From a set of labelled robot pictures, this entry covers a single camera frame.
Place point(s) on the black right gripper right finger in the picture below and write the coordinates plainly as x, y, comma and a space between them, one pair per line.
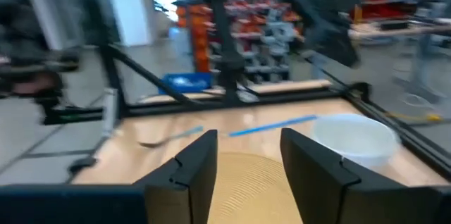
317, 188

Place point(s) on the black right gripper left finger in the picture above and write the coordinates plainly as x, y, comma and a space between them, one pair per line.
190, 181

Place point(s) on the silver spoon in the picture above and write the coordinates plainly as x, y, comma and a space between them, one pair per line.
186, 133

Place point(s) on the white bowl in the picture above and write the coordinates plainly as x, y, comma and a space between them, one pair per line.
356, 139

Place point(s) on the thin light blue stick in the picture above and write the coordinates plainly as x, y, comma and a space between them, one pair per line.
271, 125

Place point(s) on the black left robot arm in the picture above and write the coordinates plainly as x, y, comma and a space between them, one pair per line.
304, 4

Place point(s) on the wooden workbench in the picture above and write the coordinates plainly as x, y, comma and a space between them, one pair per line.
387, 31

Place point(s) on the round woven tan placemat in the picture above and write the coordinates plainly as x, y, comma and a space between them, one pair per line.
246, 188

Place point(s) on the rack of small parts bins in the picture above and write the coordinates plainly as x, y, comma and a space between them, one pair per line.
267, 34

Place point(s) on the blue plastic bin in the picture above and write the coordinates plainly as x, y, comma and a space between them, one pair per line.
186, 83

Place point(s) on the black table edge clamp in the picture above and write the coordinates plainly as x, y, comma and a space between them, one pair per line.
82, 164

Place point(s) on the person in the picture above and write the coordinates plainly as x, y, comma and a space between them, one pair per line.
21, 23

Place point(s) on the black aluminium table frame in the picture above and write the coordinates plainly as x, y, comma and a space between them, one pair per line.
282, 99

